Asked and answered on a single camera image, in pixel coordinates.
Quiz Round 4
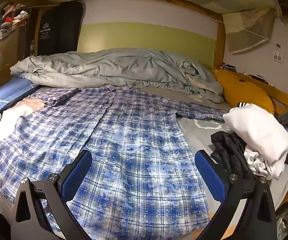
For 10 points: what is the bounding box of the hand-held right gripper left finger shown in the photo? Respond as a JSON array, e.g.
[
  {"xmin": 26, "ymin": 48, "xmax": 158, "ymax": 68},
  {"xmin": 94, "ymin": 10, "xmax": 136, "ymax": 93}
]
[{"xmin": 10, "ymin": 149, "xmax": 93, "ymax": 240}]

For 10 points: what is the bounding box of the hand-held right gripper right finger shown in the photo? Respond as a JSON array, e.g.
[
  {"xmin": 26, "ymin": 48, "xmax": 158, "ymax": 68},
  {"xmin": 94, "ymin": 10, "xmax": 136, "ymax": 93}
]
[{"xmin": 194, "ymin": 149, "xmax": 277, "ymax": 240}]

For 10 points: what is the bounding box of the blue white plaid shirt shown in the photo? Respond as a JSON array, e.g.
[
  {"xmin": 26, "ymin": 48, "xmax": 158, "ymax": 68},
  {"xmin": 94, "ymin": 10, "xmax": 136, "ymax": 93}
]
[{"xmin": 0, "ymin": 85, "xmax": 231, "ymax": 233}]

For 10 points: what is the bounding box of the black garment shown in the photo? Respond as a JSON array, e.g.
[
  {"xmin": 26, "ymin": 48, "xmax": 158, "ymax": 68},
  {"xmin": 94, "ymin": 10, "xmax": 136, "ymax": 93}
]
[{"xmin": 210, "ymin": 131, "xmax": 257, "ymax": 180}]

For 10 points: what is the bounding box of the white folded garment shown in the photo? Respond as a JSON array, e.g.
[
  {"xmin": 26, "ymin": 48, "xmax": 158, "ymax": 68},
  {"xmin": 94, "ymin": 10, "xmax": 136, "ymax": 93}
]
[{"xmin": 223, "ymin": 102, "xmax": 288, "ymax": 180}]

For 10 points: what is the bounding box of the yellow pillow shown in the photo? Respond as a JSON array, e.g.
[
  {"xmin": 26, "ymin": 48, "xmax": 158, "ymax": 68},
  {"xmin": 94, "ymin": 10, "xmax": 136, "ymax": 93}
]
[{"xmin": 211, "ymin": 69, "xmax": 275, "ymax": 115}]

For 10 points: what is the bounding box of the blue pillow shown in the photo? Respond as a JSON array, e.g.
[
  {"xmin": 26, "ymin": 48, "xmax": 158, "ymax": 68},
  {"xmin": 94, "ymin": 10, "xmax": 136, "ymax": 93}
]
[{"xmin": 0, "ymin": 76, "xmax": 42, "ymax": 115}]

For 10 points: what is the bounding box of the row of small dark items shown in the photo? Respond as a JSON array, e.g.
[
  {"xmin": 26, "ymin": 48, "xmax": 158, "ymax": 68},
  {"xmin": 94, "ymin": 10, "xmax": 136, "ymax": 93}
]
[{"xmin": 220, "ymin": 64, "xmax": 272, "ymax": 84}]

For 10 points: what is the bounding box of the grey crumpled duvet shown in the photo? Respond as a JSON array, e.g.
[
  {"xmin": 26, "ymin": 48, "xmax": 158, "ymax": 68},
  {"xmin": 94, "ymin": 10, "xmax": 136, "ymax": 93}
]
[{"xmin": 10, "ymin": 48, "xmax": 225, "ymax": 103}]

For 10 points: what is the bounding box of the green white headboard panel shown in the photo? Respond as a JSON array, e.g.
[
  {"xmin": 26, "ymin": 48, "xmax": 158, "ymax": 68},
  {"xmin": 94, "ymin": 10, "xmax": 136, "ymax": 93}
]
[{"xmin": 78, "ymin": 0, "xmax": 220, "ymax": 69}]

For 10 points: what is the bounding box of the cluttered wooden shelf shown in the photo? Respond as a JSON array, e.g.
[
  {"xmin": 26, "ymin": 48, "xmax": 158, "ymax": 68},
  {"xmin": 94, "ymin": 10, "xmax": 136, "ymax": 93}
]
[{"xmin": 0, "ymin": 2, "xmax": 32, "ymax": 40}]

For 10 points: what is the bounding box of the wooden bed frame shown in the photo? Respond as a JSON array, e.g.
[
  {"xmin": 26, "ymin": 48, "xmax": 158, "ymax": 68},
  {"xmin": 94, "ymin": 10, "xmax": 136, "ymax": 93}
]
[{"xmin": 0, "ymin": 0, "xmax": 288, "ymax": 120}]

